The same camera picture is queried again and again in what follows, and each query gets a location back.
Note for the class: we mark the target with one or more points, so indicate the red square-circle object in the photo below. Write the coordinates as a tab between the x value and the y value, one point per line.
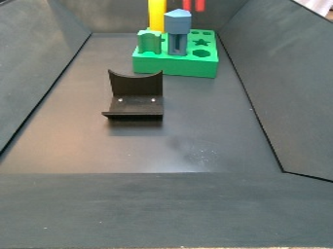
194	5

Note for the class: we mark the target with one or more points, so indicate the black curved fixture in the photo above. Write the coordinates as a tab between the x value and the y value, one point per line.
136	95

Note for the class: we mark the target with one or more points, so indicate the green foam shape-sorter base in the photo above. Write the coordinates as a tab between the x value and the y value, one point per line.
196	64

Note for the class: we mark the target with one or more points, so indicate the green notched block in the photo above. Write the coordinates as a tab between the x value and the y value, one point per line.
148	41

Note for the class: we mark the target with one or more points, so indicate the blue triangular block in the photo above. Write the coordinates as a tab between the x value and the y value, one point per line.
176	26

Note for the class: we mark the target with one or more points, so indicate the yellow rectangular block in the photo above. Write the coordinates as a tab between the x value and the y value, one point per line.
156	10

